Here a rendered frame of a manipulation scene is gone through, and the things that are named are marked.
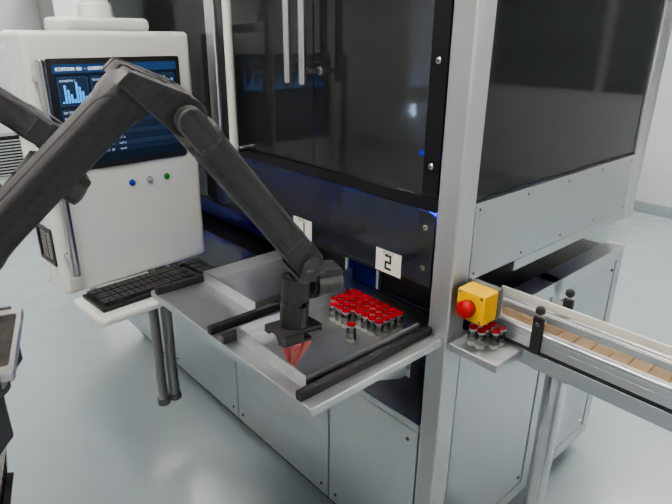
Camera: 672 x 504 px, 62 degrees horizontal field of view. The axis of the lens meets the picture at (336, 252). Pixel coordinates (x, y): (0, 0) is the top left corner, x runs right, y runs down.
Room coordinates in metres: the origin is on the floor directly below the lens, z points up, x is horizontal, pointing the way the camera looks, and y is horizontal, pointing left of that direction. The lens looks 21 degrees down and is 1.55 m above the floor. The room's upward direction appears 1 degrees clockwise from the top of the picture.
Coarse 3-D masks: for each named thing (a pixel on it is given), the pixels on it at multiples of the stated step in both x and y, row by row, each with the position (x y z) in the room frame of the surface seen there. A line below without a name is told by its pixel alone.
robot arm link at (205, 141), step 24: (192, 120) 0.76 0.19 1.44; (192, 144) 0.76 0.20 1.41; (216, 144) 0.78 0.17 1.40; (216, 168) 0.82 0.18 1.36; (240, 168) 0.85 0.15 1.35; (240, 192) 0.86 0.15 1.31; (264, 192) 0.88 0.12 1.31; (264, 216) 0.89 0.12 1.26; (288, 216) 0.93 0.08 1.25; (288, 240) 0.93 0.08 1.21
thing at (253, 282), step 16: (256, 256) 1.57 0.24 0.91; (272, 256) 1.61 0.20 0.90; (208, 272) 1.46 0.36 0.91; (224, 272) 1.49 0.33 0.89; (240, 272) 1.52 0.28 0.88; (256, 272) 1.52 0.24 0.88; (272, 272) 1.52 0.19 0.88; (224, 288) 1.37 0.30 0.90; (240, 288) 1.41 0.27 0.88; (256, 288) 1.41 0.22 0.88; (272, 288) 1.41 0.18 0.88; (240, 304) 1.31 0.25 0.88; (256, 304) 1.26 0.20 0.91
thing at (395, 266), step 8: (376, 248) 1.31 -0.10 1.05; (376, 256) 1.31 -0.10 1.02; (384, 256) 1.29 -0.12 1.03; (392, 256) 1.27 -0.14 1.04; (400, 256) 1.25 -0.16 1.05; (376, 264) 1.31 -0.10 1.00; (384, 264) 1.29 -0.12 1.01; (392, 264) 1.27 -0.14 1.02; (400, 264) 1.25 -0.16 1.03; (392, 272) 1.27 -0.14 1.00; (400, 272) 1.25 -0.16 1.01
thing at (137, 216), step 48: (48, 48) 1.56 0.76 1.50; (96, 48) 1.65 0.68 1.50; (144, 48) 1.76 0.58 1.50; (144, 144) 1.73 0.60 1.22; (96, 192) 1.61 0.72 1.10; (144, 192) 1.72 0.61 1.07; (192, 192) 1.84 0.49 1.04; (48, 240) 1.56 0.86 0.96; (96, 240) 1.59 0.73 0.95; (144, 240) 1.70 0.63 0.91; (192, 240) 1.83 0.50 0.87
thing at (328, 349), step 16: (320, 304) 1.29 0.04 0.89; (256, 320) 1.17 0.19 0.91; (272, 320) 1.19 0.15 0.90; (320, 320) 1.23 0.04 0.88; (240, 336) 1.12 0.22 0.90; (256, 336) 1.15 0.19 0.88; (272, 336) 1.15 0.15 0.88; (320, 336) 1.15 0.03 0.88; (336, 336) 1.15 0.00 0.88; (368, 336) 1.15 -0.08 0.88; (400, 336) 1.12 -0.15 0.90; (256, 352) 1.07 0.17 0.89; (272, 352) 1.02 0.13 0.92; (304, 352) 1.08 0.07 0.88; (320, 352) 1.08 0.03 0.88; (336, 352) 1.08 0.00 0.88; (352, 352) 1.08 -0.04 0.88; (368, 352) 1.05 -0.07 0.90; (288, 368) 0.98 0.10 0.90; (304, 368) 1.02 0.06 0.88; (320, 368) 0.97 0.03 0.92; (336, 368) 0.99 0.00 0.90; (304, 384) 0.94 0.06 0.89
